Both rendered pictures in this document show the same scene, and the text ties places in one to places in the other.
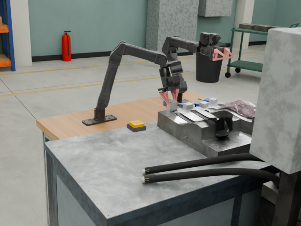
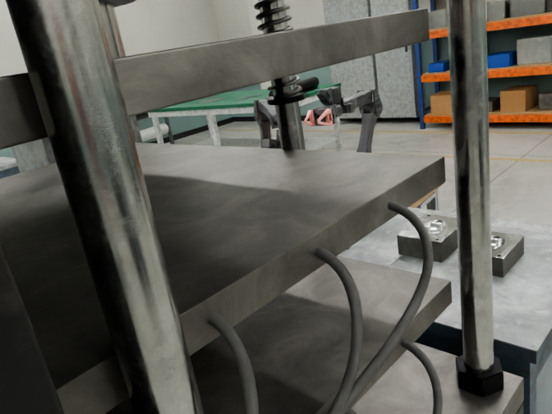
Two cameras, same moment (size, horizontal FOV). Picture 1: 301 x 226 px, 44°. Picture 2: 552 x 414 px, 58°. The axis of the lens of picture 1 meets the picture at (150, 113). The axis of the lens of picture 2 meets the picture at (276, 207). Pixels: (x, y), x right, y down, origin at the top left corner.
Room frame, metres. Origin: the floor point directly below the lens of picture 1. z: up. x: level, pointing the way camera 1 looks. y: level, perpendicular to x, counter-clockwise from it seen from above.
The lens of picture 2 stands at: (1.52, -2.33, 1.54)
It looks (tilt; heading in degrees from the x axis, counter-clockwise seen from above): 19 degrees down; 80
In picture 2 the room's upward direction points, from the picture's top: 10 degrees counter-clockwise
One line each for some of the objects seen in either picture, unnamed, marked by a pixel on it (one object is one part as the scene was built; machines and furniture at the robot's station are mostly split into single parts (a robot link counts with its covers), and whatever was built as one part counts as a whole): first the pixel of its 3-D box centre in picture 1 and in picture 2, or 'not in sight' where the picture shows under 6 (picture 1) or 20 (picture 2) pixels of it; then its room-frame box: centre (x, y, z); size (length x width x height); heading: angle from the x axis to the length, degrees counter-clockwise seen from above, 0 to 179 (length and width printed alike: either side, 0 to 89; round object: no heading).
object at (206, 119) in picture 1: (204, 116); not in sight; (1.83, -0.29, 0.92); 0.35 x 0.16 x 0.09; 34
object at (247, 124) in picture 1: (241, 113); not in sight; (2.08, -0.54, 0.85); 0.50 x 0.26 x 0.11; 51
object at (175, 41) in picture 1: (182, 48); (357, 108); (2.36, -0.18, 1.17); 0.30 x 0.09 x 0.12; 39
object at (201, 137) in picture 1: (204, 126); not in sight; (1.82, -0.29, 0.87); 0.50 x 0.26 x 0.14; 34
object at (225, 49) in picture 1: (225, 54); (320, 119); (2.11, -0.41, 1.20); 0.09 x 0.07 x 0.07; 39
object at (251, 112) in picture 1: (241, 106); not in sight; (2.08, -0.53, 0.90); 0.26 x 0.18 x 0.08; 51
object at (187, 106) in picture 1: (182, 105); not in sight; (2.07, -0.19, 0.89); 0.13 x 0.05 x 0.05; 34
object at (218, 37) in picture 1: (215, 43); (324, 102); (2.16, -0.35, 1.25); 0.07 x 0.06 x 0.11; 129
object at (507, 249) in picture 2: not in sight; (491, 252); (2.36, -1.13, 0.83); 0.17 x 0.13 x 0.06; 34
